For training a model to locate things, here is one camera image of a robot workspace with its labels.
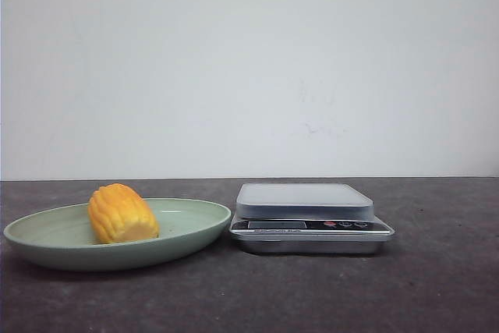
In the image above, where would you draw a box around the yellow corn cob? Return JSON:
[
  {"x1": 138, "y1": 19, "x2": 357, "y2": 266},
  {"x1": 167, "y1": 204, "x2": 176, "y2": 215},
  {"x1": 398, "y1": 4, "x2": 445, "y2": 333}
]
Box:
[{"x1": 87, "y1": 183, "x2": 160, "y2": 244}]

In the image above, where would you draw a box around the silver digital kitchen scale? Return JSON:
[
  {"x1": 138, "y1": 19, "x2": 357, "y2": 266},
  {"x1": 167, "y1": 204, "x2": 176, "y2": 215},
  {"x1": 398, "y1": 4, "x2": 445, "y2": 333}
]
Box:
[{"x1": 229, "y1": 182, "x2": 395, "y2": 254}]

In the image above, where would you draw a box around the light green oval plate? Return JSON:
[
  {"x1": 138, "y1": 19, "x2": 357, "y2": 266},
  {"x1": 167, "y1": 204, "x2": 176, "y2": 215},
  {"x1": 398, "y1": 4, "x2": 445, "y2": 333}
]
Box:
[{"x1": 4, "y1": 198, "x2": 232, "y2": 271}]

